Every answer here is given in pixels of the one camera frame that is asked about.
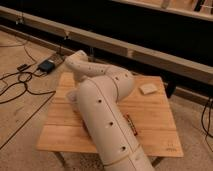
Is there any wooden table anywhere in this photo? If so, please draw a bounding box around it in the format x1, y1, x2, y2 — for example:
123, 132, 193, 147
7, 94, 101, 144
37, 72, 183, 157

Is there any black power adapter box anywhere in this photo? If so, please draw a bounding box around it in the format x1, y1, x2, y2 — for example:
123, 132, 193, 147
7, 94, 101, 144
38, 60, 55, 73

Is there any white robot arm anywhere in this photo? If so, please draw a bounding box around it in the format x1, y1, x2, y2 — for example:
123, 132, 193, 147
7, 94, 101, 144
65, 50, 155, 171

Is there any black red candy bar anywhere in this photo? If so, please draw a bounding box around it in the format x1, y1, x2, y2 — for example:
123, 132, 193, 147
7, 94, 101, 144
124, 114, 138, 136

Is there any black cable at right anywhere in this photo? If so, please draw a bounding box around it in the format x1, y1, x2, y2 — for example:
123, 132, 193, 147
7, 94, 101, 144
200, 96, 213, 139

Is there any small black plug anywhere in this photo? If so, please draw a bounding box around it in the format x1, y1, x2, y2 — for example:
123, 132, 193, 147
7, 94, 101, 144
17, 64, 31, 72

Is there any white sponge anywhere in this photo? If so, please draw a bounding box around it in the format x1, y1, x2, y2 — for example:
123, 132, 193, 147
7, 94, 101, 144
139, 83, 157, 95

